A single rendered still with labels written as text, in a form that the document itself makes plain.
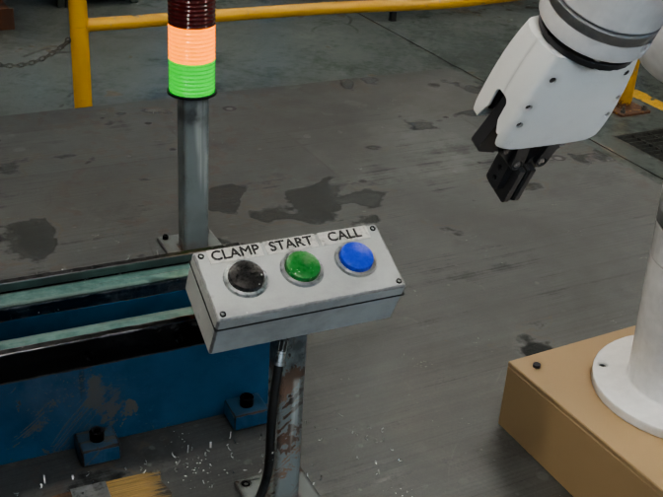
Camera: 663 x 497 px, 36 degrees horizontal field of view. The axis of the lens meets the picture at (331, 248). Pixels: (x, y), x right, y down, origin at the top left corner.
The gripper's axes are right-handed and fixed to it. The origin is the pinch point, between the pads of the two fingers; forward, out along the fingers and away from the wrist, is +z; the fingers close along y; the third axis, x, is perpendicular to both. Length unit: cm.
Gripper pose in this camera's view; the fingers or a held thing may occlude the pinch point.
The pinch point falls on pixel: (510, 173)
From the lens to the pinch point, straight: 86.2
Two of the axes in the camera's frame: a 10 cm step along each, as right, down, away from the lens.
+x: 3.6, 7.8, -5.1
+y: -9.0, 1.5, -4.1
